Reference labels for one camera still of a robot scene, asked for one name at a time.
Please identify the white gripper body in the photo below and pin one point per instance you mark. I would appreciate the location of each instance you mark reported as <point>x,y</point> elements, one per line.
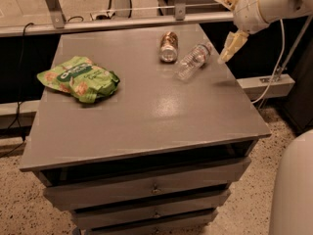
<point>250,13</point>

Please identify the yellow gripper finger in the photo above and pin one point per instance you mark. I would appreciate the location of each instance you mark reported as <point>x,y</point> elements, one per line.
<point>233,43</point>
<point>228,4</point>

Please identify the clear plastic water bottle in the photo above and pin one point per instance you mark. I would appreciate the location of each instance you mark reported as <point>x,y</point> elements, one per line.
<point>194,60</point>

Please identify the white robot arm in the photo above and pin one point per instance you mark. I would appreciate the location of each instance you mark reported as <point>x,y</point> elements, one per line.
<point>275,10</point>

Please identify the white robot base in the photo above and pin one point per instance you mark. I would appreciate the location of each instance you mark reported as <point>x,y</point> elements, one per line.
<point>292,203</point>

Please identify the orange soda can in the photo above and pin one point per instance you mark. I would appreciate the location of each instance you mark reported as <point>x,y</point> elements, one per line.
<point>168,47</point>

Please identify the floor power outlet box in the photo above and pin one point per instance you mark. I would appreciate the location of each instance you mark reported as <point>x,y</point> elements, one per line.
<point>102,17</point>

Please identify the grey drawer cabinet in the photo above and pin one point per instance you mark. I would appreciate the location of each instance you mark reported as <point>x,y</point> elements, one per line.
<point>159,154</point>

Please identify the green chip bag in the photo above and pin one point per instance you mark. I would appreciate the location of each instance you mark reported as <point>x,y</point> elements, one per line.
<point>82,79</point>

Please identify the metal window rail frame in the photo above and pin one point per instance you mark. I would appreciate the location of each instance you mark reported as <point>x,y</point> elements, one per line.
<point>43,17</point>

